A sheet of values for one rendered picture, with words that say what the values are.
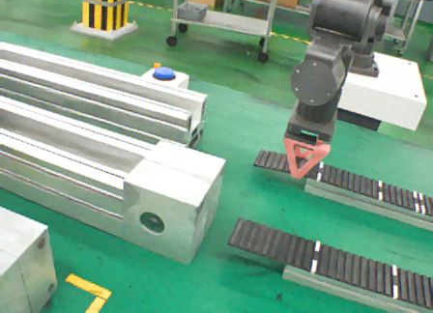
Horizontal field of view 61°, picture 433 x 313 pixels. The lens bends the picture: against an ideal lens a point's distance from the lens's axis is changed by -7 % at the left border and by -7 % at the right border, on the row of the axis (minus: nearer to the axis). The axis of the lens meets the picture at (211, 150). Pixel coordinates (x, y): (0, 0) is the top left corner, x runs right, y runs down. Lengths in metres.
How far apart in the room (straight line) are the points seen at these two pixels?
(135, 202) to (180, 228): 0.06
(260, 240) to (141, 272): 0.15
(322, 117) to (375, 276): 0.23
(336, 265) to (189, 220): 0.18
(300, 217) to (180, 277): 0.21
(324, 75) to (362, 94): 0.50
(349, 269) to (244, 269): 0.13
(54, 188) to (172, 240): 0.17
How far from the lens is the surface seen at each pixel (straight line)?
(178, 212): 0.43
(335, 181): 0.63
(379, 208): 0.65
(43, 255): 0.41
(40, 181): 0.53
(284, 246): 0.48
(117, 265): 0.48
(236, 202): 0.58
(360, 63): 1.01
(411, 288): 0.51
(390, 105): 0.98
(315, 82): 0.47
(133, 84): 0.70
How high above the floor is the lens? 1.14
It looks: 32 degrees down
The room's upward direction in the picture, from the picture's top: 9 degrees clockwise
